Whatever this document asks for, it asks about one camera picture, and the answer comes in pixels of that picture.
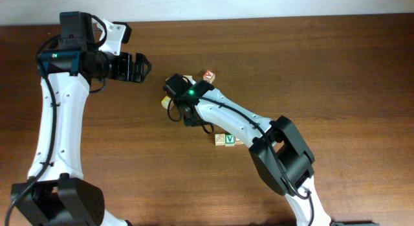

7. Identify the wooden hand picture block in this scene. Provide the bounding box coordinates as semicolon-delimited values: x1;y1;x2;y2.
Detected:
215;133;226;146

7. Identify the green letter V block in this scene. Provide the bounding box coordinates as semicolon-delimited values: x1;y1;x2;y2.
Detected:
224;134;235;146

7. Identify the red number 6 block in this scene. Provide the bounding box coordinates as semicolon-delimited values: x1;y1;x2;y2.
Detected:
235;137;243;144

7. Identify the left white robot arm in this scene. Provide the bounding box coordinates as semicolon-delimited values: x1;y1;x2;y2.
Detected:
10;12;151;225

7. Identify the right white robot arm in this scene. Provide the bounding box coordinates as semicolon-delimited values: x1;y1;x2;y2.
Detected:
163;74;332;225

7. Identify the yellow letter block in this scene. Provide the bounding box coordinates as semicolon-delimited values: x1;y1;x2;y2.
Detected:
161;96;174;109

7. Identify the plain wooden picture block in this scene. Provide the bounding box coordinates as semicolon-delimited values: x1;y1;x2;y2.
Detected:
183;75;195;84

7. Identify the red letter A block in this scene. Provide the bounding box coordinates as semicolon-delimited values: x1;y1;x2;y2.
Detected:
203;70;215;84

